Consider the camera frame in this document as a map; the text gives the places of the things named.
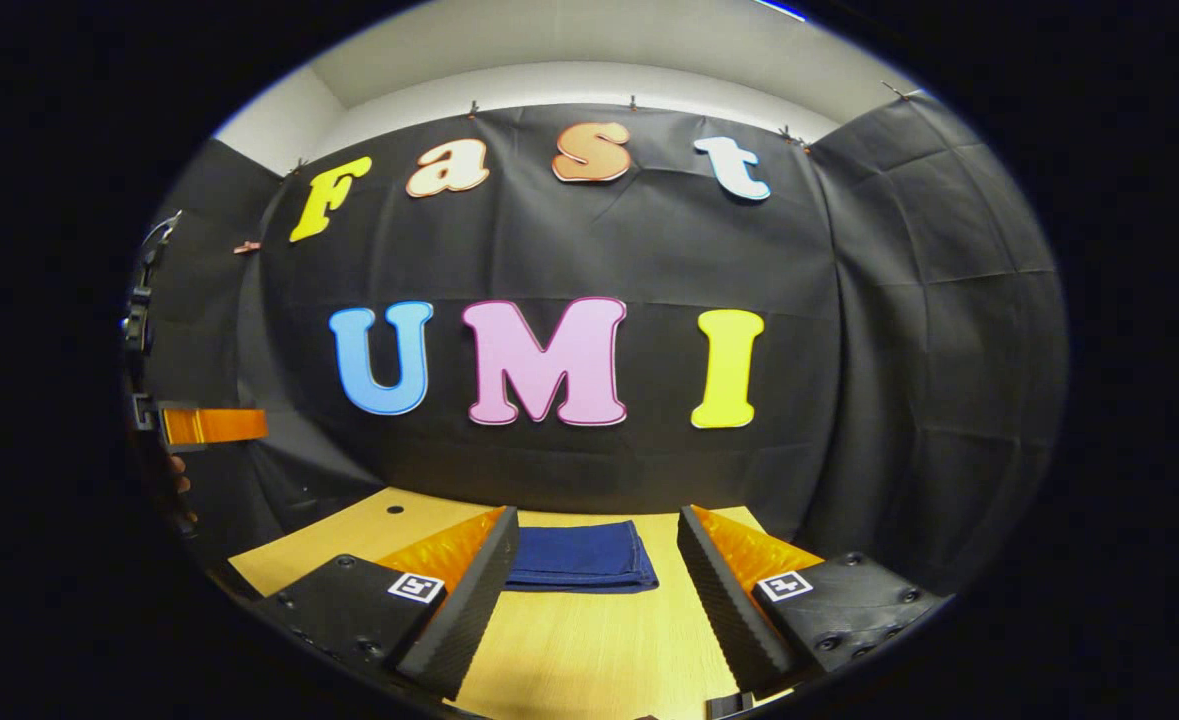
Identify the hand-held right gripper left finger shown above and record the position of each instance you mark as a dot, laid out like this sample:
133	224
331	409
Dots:
464	615

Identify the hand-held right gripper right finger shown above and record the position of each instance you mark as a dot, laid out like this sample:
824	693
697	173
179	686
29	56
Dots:
724	610

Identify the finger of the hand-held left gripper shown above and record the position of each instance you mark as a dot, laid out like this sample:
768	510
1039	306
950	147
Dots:
214	426

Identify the blue denim jeans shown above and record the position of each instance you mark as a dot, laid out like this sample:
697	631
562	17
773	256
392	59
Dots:
579	555

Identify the black backdrop cloth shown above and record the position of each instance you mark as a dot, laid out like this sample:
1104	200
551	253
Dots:
649	250

